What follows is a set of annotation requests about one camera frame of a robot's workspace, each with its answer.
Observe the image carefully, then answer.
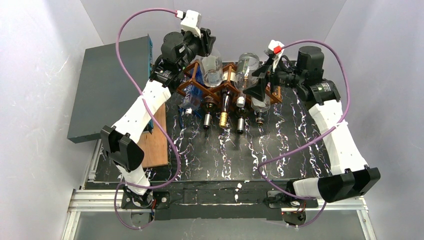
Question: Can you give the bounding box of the blue square glass bottle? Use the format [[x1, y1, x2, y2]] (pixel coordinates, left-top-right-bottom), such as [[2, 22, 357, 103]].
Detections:
[[180, 84, 203, 115]]

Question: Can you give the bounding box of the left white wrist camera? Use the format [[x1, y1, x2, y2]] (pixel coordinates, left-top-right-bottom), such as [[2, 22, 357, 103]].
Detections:
[[175, 10, 202, 38]]

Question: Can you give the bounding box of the clear bottle black cap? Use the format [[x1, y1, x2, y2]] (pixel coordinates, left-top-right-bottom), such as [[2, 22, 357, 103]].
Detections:
[[199, 48, 223, 88]]

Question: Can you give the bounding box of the dark bottle gold cap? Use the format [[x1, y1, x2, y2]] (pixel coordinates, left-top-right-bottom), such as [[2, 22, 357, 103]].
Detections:
[[219, 71, 235, 128]]

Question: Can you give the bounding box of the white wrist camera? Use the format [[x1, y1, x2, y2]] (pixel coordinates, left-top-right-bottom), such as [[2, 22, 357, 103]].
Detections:
[[175, 10, 202, 38], [265, 39, 285, 72]]

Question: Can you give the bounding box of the dark bottle grey cap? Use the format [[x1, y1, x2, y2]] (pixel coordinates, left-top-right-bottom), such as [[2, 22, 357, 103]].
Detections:
[[236, 106, 248, 135]]

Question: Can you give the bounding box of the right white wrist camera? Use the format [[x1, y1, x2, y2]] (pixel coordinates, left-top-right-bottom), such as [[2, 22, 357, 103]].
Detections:
[[265, 39, 285, 72]]

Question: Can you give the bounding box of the clear square bottle dark cap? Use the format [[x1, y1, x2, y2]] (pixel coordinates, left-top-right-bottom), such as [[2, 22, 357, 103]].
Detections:
[[251, 94, 271, 126]]

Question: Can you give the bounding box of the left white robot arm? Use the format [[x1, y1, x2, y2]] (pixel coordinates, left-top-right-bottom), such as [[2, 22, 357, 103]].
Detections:
[[100, 27, 216, 199]]

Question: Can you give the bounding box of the clear bottle white neck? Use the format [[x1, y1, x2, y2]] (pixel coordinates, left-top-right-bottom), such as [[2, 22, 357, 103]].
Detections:
[[235, 52, 260, 108]]

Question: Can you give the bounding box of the dark bottle silver cap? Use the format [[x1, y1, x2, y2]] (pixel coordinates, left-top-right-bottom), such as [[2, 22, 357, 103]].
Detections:
[[202, 95, 217, 130]]

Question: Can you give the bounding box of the dark grey box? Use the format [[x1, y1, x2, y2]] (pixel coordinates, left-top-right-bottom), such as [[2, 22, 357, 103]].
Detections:
[[67, 35, 153, 144]]

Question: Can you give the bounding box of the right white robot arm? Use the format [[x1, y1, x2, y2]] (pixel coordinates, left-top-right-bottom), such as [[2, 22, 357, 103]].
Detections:
[[245, 46, 381, 203]]

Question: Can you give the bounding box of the brown wooden wine rack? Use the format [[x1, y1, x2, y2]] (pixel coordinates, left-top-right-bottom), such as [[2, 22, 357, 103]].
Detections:
[[176, 60, 283, 105]]

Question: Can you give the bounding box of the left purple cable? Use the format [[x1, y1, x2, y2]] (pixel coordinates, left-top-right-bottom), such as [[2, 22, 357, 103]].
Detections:
[[113, 7, 186, 231]]

